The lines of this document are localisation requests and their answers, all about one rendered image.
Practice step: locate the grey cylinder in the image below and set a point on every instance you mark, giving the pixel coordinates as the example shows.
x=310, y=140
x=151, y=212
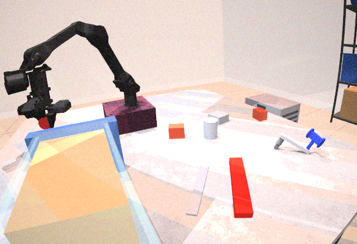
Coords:
x=210, y=128

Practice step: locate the red flat bar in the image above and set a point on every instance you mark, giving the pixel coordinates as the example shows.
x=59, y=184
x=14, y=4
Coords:
x=241, y=196

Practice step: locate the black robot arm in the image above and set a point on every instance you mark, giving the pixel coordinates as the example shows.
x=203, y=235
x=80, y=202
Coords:
x=17, y=80

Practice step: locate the white flat bar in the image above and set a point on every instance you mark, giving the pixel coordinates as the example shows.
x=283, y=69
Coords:
x=197, y=191

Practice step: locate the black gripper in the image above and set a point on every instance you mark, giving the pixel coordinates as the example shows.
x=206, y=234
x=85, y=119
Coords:
x=61, y=106

